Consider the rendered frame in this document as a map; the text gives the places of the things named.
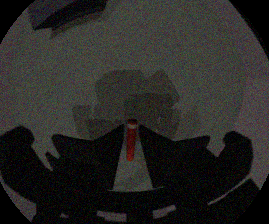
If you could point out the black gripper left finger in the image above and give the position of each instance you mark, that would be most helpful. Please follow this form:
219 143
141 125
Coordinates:
103 152

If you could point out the red cylinder with white band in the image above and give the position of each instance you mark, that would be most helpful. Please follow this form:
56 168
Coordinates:
132 126

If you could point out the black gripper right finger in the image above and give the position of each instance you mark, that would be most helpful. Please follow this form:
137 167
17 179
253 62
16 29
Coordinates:
162 154

